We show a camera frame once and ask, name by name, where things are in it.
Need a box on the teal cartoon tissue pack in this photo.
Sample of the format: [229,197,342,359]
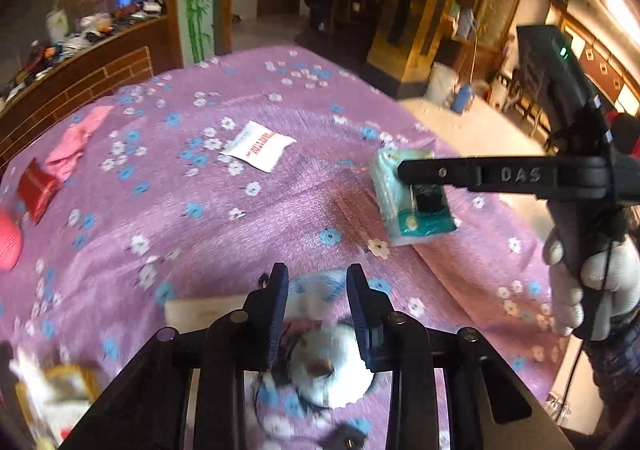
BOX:
[370,148,457,247]

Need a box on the white packet with red text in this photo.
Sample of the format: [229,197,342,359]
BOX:
[222,121,296,173]

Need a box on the right hand in white glove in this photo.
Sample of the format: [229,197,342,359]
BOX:
[542,228,639,342]

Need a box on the blue water bottle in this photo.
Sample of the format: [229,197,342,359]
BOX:
[449,83,475,115]

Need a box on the silver round metal disc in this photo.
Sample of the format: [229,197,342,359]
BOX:
[288,323,375,409]

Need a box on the white paper envelope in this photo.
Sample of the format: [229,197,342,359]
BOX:
[164,295,246,334]

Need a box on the white bucket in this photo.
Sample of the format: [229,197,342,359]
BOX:
[424,62,459,106]

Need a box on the purple floral tablecloth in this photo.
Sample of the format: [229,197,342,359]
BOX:
[0,44,569,450]

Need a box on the yellow storage box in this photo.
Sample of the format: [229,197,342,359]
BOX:
[9,359,101,449]

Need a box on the pink cloth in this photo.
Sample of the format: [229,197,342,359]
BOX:
[44,106,114,183]

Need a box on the red satin pouch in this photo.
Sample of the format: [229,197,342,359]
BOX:
[16,158,62,224]

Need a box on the pink knitted bottle sleeve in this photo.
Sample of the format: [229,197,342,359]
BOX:
[0,210,23,271]

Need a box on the wooden sideboard cabinet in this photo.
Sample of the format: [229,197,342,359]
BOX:
[0,17,182,169]

